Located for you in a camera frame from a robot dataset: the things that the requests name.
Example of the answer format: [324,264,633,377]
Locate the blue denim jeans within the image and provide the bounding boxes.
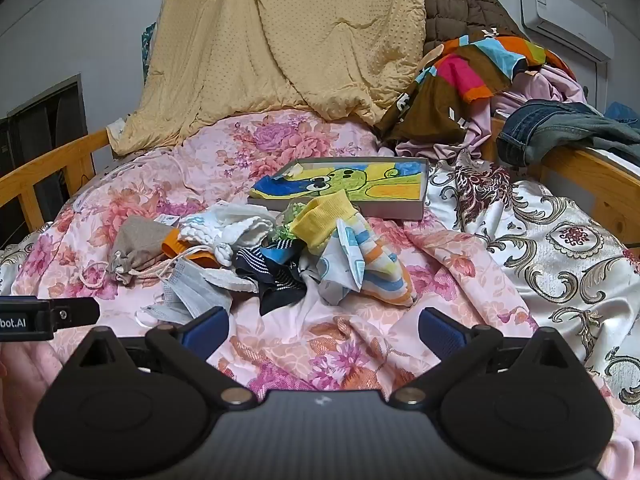
[496,100,640,166]

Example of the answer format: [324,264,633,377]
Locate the pale blue printed cloth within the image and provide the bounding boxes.
[316,217,373,306]

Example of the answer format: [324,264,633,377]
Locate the yellow dotted quilt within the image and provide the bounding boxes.
[107,0,441,158]

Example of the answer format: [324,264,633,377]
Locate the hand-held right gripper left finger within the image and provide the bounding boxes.
[60,306,258,406]

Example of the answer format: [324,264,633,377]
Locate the beige drawstring pouch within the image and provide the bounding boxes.
[75,216,176,288]

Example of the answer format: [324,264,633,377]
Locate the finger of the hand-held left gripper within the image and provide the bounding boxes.
[50,297,101,332]

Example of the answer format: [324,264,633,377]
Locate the grey box with cartoon picture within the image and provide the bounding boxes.
[247,156,430,222]

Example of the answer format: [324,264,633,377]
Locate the blue face mask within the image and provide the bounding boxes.
[135,257,233,328]

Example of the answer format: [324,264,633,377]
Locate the white knitted drawstring bag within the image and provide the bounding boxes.
[178,200,278,267]

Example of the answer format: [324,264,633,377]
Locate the pink fleece cloth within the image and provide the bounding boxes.
[0,345,63,480]

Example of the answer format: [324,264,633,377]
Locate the dark cabinet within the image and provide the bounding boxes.
[0,74,86,251]

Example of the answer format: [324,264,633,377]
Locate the colourful patchwork blanket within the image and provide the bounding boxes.
[375,35,576,148]

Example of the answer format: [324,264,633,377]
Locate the green white cloth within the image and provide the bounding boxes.
[272,202,306,241]

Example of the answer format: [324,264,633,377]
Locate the yellow cuffed striped sock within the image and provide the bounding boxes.
[290,195,417,307]

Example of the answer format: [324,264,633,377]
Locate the teal cloth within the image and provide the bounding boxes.
[141,22,157,78]

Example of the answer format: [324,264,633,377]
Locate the orange silicone sleeve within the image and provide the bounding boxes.
[161,229,216,266]

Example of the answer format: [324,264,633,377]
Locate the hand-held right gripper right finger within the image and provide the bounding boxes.
[390,307,587,406]

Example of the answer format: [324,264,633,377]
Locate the lilac pink cloth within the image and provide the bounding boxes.
[395,62,588,161]

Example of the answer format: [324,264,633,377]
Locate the navy striped sock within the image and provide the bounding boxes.
[235,240,311,316]

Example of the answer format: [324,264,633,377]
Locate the brown puffer jacket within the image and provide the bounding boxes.
[422,0,526,56]

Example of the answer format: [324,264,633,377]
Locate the pink floral bedsheet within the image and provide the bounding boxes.
[0,110,640,480]

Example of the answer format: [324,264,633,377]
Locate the white air conditioner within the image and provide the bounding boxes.
[520,0,615,61]

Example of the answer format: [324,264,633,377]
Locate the white gold ornate cloth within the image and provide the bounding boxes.
[427,160,640,401]

